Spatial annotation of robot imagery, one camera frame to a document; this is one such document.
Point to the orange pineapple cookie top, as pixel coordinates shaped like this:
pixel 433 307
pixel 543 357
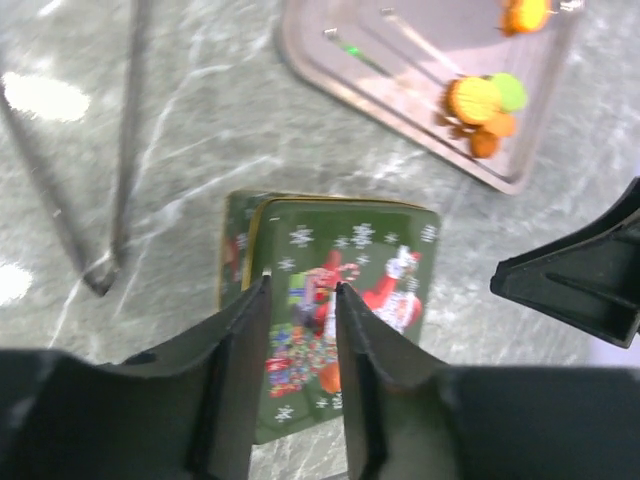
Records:
pixel 524 16

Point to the green christmas cookie tin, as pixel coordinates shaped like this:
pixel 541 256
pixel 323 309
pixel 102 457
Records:
pixel 240 208

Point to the tan round sandwich cookie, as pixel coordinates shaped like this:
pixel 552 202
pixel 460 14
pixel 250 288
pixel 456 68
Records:
pixel 473 100

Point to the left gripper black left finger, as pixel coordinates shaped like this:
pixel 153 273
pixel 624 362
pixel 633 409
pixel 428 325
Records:
pixel 184 409

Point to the green sandwich cookie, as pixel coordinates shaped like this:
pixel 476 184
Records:
pixel 513 94

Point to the orange chocolate chip cookie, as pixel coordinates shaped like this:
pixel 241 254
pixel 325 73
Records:
pixel 483 144

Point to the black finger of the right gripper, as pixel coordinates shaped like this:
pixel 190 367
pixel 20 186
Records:
pixel 588 279

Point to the gold tin lid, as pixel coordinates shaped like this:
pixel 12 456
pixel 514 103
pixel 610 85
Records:
pixel 327 258

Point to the silver metal tray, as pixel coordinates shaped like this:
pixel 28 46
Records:
pixel 395 60

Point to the tan fish shaped cookie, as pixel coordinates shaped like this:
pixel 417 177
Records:
pixel 501 125

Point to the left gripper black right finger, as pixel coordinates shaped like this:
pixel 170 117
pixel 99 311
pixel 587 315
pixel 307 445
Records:
pixel 409 415

